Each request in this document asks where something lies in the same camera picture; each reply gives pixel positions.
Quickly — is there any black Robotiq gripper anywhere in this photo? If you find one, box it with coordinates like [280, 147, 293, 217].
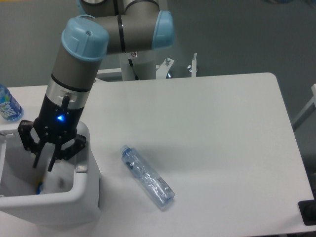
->
[18, 96, 86, 172]

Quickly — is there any clear plastic bottle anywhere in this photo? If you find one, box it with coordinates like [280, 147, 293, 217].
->
[120, 145, 175, 211]

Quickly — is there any white paper bag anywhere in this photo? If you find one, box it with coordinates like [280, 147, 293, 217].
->
[40, 160, 74, 195]

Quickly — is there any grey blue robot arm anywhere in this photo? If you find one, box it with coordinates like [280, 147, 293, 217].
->
[18, 0, 174, 171]

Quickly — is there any white trash can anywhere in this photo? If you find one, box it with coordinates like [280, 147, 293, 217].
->
[0, 122, 101, 225]

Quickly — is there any blue labelled water bottle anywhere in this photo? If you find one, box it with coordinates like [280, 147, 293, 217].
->
[0, 84, 24, 122]

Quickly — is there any yellow blue snack wrapper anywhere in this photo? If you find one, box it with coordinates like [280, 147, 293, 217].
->
[36, 182, 43, 195]

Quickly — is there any black clamp at table corner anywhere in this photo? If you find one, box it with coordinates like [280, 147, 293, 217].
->
[298, 199, 316, 226]

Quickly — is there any white left frame bracket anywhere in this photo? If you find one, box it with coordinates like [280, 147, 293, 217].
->
[94, 68, 122, 82]

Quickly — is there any white frame bracket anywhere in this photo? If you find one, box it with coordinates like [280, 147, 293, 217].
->
[156, 58, 175, 79]
[94, 68, 122, 82]

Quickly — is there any black cable on pedestal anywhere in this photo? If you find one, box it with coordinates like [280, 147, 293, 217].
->
[127, 58, 140, 81]

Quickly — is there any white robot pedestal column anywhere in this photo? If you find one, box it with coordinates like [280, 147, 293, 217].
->
[119, 50, 156, 81]

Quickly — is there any white middle frame bracket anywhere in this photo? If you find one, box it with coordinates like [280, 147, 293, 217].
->
[156, 58, 175, 79]

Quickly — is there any white right clamp bracket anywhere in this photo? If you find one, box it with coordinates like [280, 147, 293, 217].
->
[187, 52, 198, 78]

